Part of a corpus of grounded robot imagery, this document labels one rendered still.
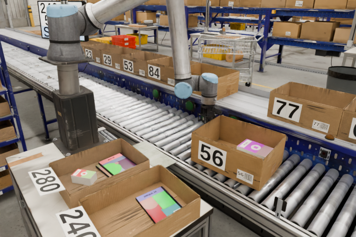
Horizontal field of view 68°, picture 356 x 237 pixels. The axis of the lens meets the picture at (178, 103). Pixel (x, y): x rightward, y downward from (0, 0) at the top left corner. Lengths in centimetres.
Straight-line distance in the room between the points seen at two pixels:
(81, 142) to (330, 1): 548
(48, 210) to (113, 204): 26
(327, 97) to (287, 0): 481
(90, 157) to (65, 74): 46
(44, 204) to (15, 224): 117
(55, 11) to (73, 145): 71
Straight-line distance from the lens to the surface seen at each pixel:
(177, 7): 130
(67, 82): 153
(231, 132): 159
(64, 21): 146
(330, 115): 158
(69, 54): 147
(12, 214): 257
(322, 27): 599
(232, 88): 206
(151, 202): 118
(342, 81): 419
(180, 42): 130
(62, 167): 143
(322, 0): 626
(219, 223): 219
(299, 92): 191
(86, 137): 163
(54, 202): 131
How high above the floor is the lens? 156
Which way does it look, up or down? 22 degrees down
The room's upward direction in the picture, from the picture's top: straight up
